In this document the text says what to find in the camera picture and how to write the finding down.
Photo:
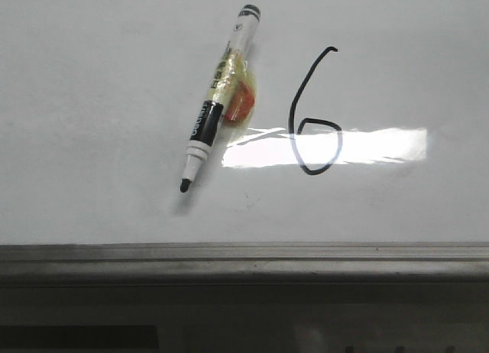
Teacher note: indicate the black and white whiteboard marker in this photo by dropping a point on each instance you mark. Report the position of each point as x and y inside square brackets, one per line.
[229, 73]

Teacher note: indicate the white whiteboard with aluminium frame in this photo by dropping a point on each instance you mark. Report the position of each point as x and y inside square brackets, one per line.
[356, 147]

